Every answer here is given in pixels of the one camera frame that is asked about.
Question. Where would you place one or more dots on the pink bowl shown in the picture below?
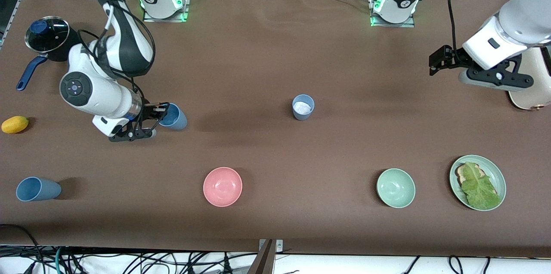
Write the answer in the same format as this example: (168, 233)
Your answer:
(222, 187)

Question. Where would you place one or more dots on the toasted bread slice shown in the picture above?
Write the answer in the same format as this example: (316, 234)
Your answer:
(461, 174)

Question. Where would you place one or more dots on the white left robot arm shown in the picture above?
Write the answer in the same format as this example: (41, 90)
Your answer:
(521, 15)

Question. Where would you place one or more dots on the green lettuce leaf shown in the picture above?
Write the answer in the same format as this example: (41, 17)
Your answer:
(480, 190)

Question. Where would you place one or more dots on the white paper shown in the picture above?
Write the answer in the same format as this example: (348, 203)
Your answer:
(302, 107)

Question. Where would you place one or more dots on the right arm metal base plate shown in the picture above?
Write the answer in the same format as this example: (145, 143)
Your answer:
(165, 20)

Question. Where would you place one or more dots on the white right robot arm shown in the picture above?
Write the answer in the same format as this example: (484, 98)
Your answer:
(125, 45)

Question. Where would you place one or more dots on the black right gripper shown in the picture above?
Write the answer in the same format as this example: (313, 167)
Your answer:
(149, 110)

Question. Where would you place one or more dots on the cream white kettle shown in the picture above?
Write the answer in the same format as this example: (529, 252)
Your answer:
(531, 93)

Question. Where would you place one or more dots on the green plate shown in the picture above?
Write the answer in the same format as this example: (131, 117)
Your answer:
(495, 174)

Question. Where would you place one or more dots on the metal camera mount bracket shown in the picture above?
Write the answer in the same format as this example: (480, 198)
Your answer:
(264, 261)

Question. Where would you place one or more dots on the mint green bowl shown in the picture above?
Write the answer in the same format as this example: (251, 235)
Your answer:
(396, 188)

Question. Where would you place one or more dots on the blue cup holding paper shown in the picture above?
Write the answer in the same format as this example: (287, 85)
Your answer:
(302, 115)

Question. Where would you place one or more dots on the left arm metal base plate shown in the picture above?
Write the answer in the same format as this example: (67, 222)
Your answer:
(391, 25)

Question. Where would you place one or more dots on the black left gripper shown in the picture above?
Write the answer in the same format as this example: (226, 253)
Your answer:
(455, 57)

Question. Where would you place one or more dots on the yellow lemon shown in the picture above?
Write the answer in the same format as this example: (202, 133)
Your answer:
(15, 124)

